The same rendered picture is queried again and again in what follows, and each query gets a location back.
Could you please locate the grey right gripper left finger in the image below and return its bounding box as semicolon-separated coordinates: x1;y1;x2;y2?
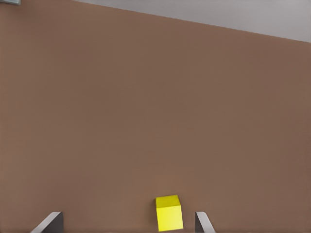
30;211;64;233

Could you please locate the yellow cube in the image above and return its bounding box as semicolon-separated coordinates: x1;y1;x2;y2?
155;194;184;232

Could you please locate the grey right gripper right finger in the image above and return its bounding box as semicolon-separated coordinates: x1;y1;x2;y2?
194;211;216;233

